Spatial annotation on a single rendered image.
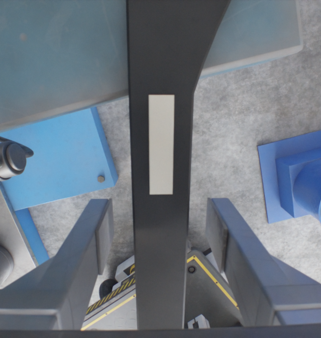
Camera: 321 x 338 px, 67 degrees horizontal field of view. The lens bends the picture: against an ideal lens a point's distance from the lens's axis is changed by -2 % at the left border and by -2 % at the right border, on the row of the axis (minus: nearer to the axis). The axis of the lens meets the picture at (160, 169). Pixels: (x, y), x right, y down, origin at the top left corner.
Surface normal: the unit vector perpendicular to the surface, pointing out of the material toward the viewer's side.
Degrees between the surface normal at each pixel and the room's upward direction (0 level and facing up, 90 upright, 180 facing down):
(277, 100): 0
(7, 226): 0
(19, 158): 90
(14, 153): 90
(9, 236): 0
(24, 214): 90
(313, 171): 90
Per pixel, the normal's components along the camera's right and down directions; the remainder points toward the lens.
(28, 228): 0.97, -0.24
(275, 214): 0.03, 0.27
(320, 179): -0.82, -0.55
